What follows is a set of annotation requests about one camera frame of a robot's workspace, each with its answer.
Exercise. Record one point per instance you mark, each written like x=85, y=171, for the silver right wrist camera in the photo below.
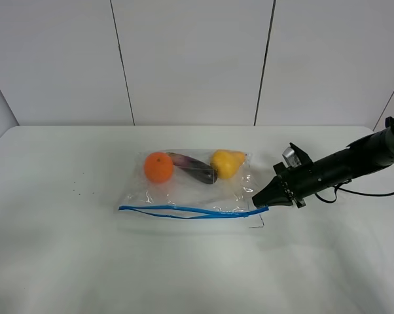
x=290, y=157

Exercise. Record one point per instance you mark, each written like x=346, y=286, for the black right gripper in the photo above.
x=291, y=185

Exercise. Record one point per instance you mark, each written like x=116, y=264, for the yellow pear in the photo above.
x=227, y=162

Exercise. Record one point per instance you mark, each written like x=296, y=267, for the orange fruit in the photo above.
x=158, y=167

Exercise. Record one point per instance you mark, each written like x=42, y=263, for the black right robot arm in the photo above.
x=365, y=156

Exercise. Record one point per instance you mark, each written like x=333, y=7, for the clear zip bag blue seal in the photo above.
x=183, y=197

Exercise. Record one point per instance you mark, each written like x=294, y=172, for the purple eggplant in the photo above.
x=198, y=170

